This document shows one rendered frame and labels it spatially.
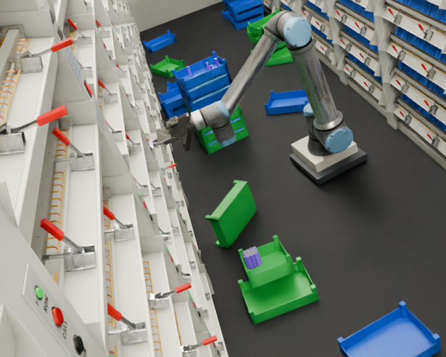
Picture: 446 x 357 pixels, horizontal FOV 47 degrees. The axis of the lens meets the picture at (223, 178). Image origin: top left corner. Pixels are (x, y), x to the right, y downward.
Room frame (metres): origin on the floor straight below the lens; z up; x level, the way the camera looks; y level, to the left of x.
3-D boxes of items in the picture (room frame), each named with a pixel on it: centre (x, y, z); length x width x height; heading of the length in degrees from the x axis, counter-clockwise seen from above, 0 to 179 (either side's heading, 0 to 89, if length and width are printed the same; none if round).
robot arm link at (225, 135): (2.16, -0.08, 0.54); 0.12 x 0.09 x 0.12; 3
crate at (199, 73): (3.03, -0.10, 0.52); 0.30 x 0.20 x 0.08; 100
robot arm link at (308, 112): (2.35, -0.60, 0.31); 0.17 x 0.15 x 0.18; 3
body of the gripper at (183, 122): (2.14, 0.10, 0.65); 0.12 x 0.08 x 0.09; 91
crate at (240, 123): (3.03, -0.10, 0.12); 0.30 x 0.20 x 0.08; 100
